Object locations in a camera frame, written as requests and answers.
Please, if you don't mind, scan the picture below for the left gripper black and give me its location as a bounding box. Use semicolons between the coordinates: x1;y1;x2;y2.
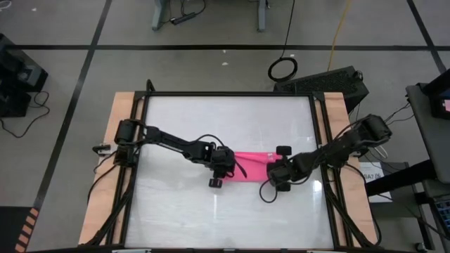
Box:
208;145;248;189

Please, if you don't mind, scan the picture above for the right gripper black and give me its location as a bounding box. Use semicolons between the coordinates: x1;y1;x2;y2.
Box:
266;145;298;193

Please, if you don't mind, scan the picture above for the pink towel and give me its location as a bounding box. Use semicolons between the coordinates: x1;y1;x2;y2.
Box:
224;151;283;183

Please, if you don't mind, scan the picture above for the light wooden side board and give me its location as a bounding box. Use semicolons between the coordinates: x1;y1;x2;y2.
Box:
77;91;145;246
314;91;379;247

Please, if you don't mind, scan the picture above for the white paper label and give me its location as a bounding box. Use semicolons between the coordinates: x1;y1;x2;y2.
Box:
358;161;393;204

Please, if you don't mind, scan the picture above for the black perforated computer tower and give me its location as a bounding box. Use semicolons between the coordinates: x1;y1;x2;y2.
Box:
273;65;370;114

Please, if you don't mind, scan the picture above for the black desk base beam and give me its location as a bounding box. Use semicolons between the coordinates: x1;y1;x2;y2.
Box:
365;158;437;197

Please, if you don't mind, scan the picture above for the black table clamp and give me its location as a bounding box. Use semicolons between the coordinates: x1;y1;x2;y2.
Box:
91;143;112;157

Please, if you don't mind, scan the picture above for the grey desk leg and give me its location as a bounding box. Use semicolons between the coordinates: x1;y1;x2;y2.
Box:
257;0;270;33
151;0;169;32

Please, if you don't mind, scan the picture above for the grey desk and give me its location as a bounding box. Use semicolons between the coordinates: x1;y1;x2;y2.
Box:
406;83;450;183

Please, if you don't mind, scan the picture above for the black power strip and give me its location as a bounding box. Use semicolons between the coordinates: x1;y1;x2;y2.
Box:
170;12;197;25

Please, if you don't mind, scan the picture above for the blue keyboard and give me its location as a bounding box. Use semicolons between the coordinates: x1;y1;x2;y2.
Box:
432;195;450;229

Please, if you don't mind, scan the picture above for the black monitor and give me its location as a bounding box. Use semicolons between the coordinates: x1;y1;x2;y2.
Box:
418;68;450;120

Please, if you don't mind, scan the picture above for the black mat with orange stripes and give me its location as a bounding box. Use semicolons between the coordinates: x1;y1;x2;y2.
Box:
0;206;40;253

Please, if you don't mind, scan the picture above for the black box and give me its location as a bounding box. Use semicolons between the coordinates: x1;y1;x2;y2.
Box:
0;90;32;119

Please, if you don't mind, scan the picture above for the black equipment case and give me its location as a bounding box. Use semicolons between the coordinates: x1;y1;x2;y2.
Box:
0;33;49;93

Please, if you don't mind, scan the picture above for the black table frame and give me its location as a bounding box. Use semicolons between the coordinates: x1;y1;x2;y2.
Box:
84;79;383;253

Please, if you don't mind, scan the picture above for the black coiled cable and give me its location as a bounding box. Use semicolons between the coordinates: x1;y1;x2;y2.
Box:
267;0;299;83

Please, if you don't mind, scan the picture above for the yellow cable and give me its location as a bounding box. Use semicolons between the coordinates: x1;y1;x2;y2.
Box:
327;0;352;71

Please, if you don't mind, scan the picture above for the black floor cable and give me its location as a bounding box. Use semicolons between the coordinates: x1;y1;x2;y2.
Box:
0;91;51;138

